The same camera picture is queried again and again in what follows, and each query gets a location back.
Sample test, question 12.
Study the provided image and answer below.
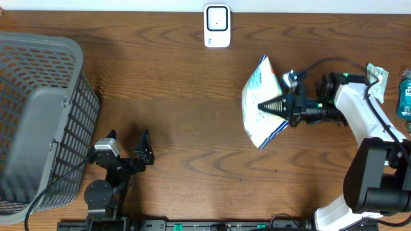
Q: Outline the yellow wet wipes pack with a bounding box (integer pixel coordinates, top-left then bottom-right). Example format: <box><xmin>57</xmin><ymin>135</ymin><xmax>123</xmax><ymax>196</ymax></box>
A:
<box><xmin>241</xmin><ymin>55</ymin><xmax>288</xmax><ymax>150</ymax></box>

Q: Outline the pale green small packet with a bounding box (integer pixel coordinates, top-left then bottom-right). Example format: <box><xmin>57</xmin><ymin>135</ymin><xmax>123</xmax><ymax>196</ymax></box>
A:
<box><xmin>367</xmin><ymin>63</ymin><xmax>389</xmax><ymax>103</ymax></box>

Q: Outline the teal spray bottle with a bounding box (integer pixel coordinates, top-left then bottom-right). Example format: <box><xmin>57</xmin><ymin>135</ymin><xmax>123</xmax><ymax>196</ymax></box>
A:
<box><xmin>397</xmin><ymin>67</ymin><xmax>410</xmax><ymax>121</ymax></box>

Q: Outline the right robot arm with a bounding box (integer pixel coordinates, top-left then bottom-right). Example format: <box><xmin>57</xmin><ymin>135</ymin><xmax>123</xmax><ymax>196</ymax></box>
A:
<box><xmin>258</xmin><ymin>73</ymin><xmax>410</xmax><ymax>230</ymax></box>

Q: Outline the white barcode scanner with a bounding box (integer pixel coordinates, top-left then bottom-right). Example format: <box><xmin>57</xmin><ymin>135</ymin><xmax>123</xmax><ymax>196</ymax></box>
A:
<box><xmin>204</xmin><ymin>4</ymin><xmax>231</xmax><ymax>48</ymax></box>

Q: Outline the grey plastic shopping basket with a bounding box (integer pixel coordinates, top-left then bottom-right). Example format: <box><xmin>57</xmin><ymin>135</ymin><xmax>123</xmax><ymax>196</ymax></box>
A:
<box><xmin>1</xmin><ymin>32</ymin><xmax>100</xmax><ymax>225</ymax></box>

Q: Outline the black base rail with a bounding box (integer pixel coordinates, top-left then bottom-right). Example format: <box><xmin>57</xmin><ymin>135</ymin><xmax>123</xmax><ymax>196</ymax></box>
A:
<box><xmin>57</xmin><ymin>218</ymin><xmax>380</xmax><ymax>231</ymax></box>

